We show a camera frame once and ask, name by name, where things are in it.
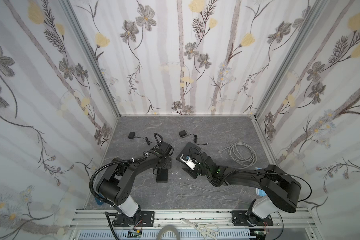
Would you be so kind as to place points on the white tape roll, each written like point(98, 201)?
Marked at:
point(169, 229)

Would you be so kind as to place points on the slim ribbed black switch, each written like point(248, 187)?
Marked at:
point(162, 176)

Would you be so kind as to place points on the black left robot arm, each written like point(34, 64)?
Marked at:
point(112, 184)

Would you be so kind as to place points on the blue face mask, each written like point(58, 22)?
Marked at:
point(260, 193)

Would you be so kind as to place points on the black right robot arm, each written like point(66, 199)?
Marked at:
point(281, 189)

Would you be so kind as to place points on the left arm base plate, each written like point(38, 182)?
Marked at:
point(140, 219)

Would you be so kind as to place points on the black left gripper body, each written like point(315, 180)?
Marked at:
point(162, 169)

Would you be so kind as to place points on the white handled scissors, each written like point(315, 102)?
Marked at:
point(206, 230)

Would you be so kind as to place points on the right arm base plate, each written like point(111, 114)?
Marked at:
point(241, 219)

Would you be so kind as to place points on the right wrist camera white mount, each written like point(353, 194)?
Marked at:
point(188, 161)

